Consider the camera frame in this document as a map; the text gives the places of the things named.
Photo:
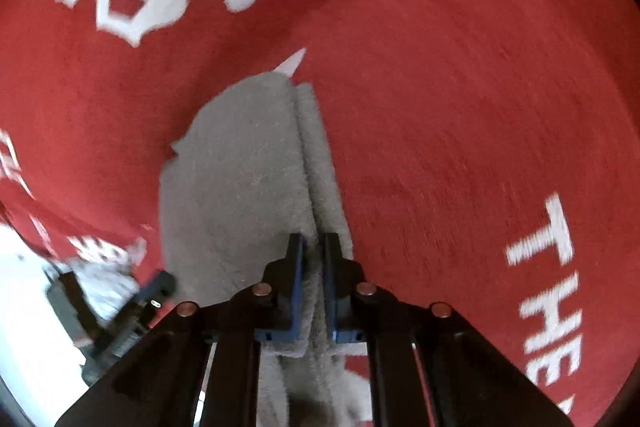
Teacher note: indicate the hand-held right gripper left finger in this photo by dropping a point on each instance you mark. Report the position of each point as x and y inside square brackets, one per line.
[298, 282]

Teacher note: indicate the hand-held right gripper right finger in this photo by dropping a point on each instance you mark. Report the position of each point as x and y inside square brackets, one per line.
[330, 292]

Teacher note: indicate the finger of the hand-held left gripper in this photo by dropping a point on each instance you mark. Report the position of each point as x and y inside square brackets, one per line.
[159, 284]

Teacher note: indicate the grey fleece garment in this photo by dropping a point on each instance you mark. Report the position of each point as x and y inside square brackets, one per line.
[240, 187]

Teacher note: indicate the red printed blanket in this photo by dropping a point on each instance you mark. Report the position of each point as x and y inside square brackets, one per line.
[450, 107]

